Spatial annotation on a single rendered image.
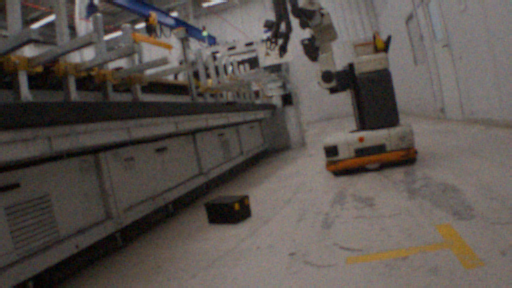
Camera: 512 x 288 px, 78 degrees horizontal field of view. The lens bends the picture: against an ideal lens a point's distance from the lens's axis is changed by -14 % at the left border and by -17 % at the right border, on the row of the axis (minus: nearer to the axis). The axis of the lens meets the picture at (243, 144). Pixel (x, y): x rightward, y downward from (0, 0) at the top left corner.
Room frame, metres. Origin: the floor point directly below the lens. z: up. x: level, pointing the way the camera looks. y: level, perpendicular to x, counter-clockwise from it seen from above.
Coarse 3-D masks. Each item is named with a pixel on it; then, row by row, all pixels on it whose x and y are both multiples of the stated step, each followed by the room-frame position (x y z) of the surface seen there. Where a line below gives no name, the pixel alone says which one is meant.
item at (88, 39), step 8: (72, 40) 1.03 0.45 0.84; (80, 40) 1.03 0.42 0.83; (88, 40) 1.02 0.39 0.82; (96, 40) 1.04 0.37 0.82; (56, 48) 1.05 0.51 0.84; (64, 48) 1.04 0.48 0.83; (72, 48) 1.03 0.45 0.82; (80, 48) 1.05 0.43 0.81; (40, 56) 1.07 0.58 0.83; (48, 56) 1.06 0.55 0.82; (56, 56) 1.06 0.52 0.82; (32, 64) 1.08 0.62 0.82; (40, 64) 1.09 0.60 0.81; (0, 72) 1.13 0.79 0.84; (8, 72) 1.12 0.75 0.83
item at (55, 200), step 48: (0, 96) 1.19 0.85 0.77; (48, 96) 1.45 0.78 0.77; (96, 96) 1.79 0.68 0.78; (144, 96) 2.26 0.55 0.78; (144, 144) 2.22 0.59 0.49; (192, 144) 2.93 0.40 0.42; (240, 144) 4.17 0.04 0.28; (0, 192) 1.12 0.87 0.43; (48, 192) 1.38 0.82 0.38; (96, 192) 1.69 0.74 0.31; (144, 192) 2.11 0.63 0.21; (192, 192) 2.73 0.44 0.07; (0, 240) 1.10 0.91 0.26; (48, 240) 1.32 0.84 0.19; (96, 240) 1.57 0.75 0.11
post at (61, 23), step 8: (56, 0) 1.29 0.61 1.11; (64, 0) 1.32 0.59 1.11; (56, 8) 1.30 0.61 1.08; (64, 8) 1.31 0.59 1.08; (56, 16) 1.30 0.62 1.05; (64, 16) 1.31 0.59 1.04; (56, 24) 1.30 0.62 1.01; (64, 24) 1.31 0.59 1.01; (56, 32) 1.30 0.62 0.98; (64, 32) 1.30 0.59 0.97; (64, 40) 1.30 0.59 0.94; (64, 56) 1.29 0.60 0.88; (64, 80) 1.30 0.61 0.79; (72, 80) 1.31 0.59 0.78; (64, 88) 1.30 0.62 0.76; (72, 88) 1.30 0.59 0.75; (64, 96) 1.30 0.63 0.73
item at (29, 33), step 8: (24, 32) 0.78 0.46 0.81; (32, 32) 0.78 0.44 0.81; (8, 40) 0.80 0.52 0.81; (16, 40) 0.79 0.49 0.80; (24, 40) 0.78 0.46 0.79; (32, 40) 0.79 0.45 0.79; (0, 48) 0.80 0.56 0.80; (8, 48) 0.80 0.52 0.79; (16, 48) 0.81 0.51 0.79; (0, 56) 0.82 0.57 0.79
